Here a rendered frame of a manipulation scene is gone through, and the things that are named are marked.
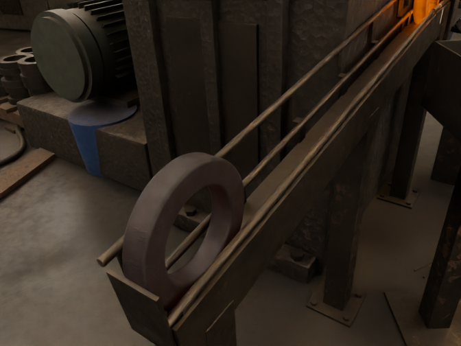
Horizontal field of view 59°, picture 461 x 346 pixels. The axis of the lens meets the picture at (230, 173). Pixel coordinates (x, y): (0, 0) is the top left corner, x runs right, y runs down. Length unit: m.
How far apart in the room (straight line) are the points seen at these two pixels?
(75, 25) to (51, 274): 0.94
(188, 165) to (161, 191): 0.04
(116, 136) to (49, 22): 0.52
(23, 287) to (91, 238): 0.27
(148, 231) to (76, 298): 0.97
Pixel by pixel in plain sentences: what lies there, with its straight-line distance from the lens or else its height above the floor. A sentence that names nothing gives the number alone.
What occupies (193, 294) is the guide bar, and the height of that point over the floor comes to 0.59.
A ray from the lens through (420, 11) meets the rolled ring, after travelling 1.32.
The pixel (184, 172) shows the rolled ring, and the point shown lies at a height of 0.73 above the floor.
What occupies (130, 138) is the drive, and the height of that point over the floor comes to 0.25.
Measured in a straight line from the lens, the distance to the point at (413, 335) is 1.23.
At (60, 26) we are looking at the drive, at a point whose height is 0.63.
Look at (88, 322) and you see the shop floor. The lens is 1.29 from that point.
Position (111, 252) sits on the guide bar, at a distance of 0.47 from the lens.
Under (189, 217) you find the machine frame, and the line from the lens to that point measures 1.44.
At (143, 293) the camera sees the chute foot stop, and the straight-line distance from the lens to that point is 0.43.
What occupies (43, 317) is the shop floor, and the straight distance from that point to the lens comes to 1.35.
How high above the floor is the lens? 0.94
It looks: 32 degrees down
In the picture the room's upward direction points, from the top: 3 degrees counter-clockwise
